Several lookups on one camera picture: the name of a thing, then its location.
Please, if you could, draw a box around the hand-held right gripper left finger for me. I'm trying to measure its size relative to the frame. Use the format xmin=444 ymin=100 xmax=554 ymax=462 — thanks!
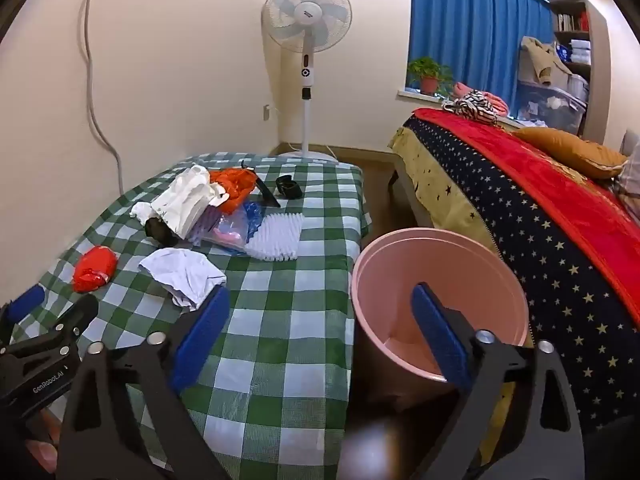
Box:
xmin=54 ymin=285 xmax=236 ymax=480

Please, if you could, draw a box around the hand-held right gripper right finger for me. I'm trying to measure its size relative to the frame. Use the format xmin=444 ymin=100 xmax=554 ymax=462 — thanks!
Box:
xmin=411 ymin=282 xmax=586 ymax=480

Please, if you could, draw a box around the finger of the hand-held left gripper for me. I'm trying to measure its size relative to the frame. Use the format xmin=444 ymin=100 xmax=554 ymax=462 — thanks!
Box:
xmin=47 ymin=294 xmax=99 ymax=348
xmin=0 ymin=284 xmax=46 ymax=343

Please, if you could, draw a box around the pink plastic bin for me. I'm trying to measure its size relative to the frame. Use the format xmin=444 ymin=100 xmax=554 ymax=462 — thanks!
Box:
xmin=350 ymin=228 xmax=531 ymax=411

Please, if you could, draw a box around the clear plastic bag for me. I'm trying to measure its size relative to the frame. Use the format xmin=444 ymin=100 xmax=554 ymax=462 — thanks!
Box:
xmin=212 ymin=210 xmax=251 ymax=256

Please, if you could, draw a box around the dark patterned cloth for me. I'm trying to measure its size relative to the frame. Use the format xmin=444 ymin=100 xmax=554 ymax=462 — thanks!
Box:
xmin=145 ymin=217 xmax=181 ymax=248

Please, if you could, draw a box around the red plastic bag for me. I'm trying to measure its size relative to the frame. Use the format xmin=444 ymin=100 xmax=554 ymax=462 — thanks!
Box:
xmin=71 ymin=246 xmax=119 ymax=293

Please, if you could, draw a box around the white crumpled paper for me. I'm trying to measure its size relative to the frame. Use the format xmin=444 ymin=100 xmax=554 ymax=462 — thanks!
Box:
xmin=138 ymin=247 xmax=227 ymax=311

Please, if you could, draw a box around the green checked tablecloth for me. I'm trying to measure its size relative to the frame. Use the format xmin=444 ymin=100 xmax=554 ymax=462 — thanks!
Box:
xmin=0 ymin=152 xmax=373 ymax=480

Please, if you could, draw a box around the white foam net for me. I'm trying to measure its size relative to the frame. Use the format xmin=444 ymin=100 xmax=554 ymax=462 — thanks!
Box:
xmin=246 ymin=211 xmax=305 ymax=262

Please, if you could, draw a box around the blue plastic bag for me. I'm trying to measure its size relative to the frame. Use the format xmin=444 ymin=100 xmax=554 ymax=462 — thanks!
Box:
xmin=243 ymin=201 xmax=264 ymax=241

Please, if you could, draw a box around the white paper bag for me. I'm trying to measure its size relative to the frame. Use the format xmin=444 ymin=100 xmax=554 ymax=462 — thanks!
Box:
xmin=150 ymin=164 xmax=226 ymax=241

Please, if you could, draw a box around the orange mesh bag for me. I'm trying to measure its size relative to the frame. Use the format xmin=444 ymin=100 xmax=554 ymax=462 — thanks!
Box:
xmin=209 ymin=168 xmax=258 ymax=216

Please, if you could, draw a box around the black packet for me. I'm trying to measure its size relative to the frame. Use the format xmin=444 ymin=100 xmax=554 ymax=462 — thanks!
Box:
xmin=240 ymin=160 xmax=282 ymax=209

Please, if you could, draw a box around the orange pillow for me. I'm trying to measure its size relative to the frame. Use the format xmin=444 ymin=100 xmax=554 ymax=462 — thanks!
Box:
xmin=512 ymin=126 xmax=628 ymax=180

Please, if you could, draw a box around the black white striped cloth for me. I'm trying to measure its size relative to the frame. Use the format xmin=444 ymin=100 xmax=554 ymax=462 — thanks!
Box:
xmin=441 ymin=91 xmax=500 ymax=127

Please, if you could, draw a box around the pink folded cloth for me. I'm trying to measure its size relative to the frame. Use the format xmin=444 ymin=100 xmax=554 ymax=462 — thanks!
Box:
xmin=452 ymin=81 xmax=511 ymax=117

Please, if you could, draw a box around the white window sill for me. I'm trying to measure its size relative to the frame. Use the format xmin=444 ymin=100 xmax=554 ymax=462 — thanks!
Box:
xmin=397 ymin=89 xmax=521 ymax=128

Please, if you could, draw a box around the plaid pillow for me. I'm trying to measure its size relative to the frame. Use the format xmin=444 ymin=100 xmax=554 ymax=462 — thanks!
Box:
xmin=612 ymin=142 xmax=640 ymax=223

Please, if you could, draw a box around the blue clear storage box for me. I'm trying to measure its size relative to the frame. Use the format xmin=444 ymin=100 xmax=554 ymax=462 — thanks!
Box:
xmin=517 ymin=82 xmax=587 ymax=136

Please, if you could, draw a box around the potted green plant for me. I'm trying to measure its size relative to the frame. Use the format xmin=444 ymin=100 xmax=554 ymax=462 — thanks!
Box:
xmin=407 ymin=56 xmax=455 ymax=97

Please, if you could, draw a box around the brown jacket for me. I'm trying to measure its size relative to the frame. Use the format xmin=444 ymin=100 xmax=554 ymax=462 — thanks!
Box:
xmin=520 ymin=36 xmax=571 ymax=85

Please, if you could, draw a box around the wooden bookshelf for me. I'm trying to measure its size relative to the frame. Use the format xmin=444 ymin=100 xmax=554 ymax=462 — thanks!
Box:
xmin=550 ymin=0 xmax=593 ymax=136

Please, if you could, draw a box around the blue curtain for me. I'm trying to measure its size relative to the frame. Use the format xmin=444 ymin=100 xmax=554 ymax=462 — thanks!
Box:
xmin=407 ymin=0 xmax=556 ymax=106

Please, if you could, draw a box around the row of books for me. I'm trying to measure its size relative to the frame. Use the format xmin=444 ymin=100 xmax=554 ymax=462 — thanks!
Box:
xmin=555 ymin=11 xmax=591 ymax=32

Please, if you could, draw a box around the white standing fan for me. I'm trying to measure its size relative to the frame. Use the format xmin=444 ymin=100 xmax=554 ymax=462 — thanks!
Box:
xmin=261 ymin=0 xmax=353 ymax=166

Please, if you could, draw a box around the grey wall cable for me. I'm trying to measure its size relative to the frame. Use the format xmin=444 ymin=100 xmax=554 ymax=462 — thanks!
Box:
xmin=79 ymin=0 xmax=125 ymax=196

